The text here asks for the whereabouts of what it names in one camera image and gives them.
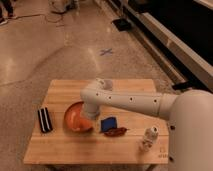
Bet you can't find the orange ceramic bowl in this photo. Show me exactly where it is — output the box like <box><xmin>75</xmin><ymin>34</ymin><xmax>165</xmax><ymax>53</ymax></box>
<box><xmin>64</xmin><ymin>101</ymin><xmax>93</xmax><ymax>133</ymax></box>

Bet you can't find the blue sponge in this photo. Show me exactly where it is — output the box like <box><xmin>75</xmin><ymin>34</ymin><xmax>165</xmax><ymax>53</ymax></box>
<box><xmin>101</xmin><ymin>117</ymin><xmax>117</xmax><ymax>132</ymax></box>

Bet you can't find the white base machine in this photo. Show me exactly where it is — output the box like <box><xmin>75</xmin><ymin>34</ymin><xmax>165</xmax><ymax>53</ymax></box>
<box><xmin>48</xmin><ymin>0</ymin><xmax>79</xmax><ymax>14</ymax></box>

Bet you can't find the wooden table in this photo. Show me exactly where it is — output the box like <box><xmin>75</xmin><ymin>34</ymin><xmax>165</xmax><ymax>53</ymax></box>
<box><xmin>23</xmin><ymin>80</ymin><xmax>168</xmax><ymax>164</ymax></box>

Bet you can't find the black striped eraser block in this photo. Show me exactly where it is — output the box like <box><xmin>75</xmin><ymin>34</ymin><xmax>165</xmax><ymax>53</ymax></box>
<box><xmin>38</xmin><ymin>108</ymin><xmax>53</xmax><ymax>133</ymax></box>

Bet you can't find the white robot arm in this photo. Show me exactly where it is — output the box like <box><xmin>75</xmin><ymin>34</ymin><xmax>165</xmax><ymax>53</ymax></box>
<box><xmin>80</xmin><ymin>79</ymin><xmax>213</xmax><ymax>171</ymax></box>

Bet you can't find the black cable on floor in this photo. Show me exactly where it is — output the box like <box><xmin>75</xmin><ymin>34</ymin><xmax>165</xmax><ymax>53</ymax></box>
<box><xmin>6</xmin><ymin>12</ymin><xmax>66</xmax><ymax>25</ymax></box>

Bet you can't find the dark red chili pepper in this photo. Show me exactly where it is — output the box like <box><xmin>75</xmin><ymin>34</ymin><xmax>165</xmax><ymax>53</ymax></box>
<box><xmin>105</xmin><ymin>127</ymin><xmax>127</xmax><ymax>137</ymax></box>

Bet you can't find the black floor mat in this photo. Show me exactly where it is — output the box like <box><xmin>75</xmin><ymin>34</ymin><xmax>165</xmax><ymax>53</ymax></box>
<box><xmin>112</xmin><ymin>19</ymin><xmax>131</xmax><ymax>31</ymax></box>

